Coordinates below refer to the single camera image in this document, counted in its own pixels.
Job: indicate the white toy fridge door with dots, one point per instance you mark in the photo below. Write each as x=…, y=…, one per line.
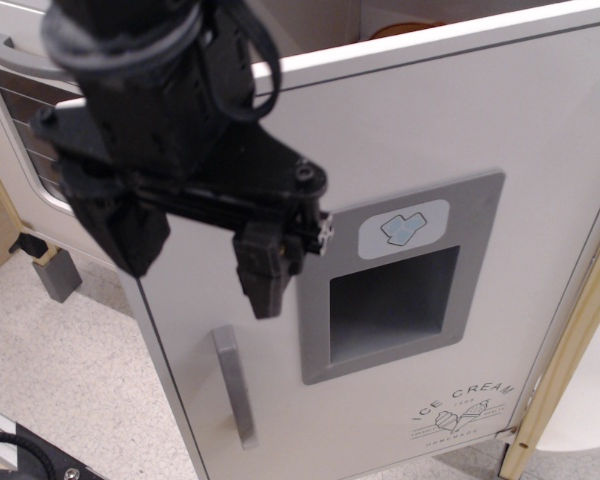
x=461, y=140

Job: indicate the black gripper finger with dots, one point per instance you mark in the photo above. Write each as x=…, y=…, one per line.
x=267, y=259

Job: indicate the grey fridge door handle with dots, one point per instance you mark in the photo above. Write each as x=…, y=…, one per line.
x=231, y=366

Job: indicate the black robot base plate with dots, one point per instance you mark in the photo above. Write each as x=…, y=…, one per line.
x=65, y=466

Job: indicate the grey kitchen leg block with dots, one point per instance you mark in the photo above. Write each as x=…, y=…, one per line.
x=59, y=276

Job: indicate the grey oven door handle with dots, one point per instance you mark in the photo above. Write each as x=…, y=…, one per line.
x=29, y=64

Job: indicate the grey ice dispenser panel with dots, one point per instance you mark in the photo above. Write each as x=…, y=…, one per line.
x=398, y=279

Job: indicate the white toy oven door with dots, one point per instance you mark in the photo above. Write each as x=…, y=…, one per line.
x=26, y=171

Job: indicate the amber transparent plastic pot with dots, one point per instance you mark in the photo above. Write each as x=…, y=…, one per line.
x=403, y=28

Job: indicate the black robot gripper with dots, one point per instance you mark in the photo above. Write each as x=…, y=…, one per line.
x=174, y=93

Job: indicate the black clamp bracket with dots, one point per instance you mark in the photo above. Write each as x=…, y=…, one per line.
x=31, y=245

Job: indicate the light wooden side post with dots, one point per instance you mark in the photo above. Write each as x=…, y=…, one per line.
x=574, y=341

